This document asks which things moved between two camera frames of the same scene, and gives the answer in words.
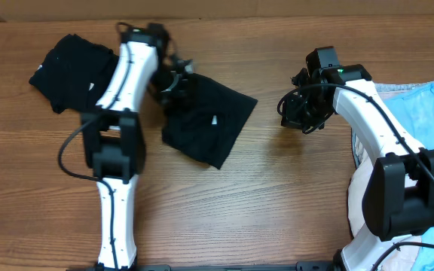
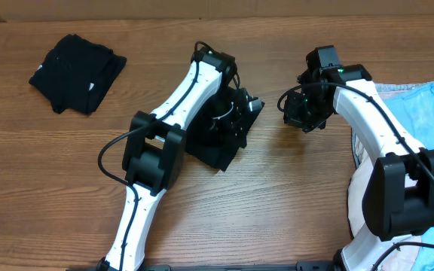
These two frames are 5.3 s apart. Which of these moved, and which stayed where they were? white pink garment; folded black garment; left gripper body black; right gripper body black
Moved: left gripper body black
Stayed: folded black garment; right gripper body black; white pink garment
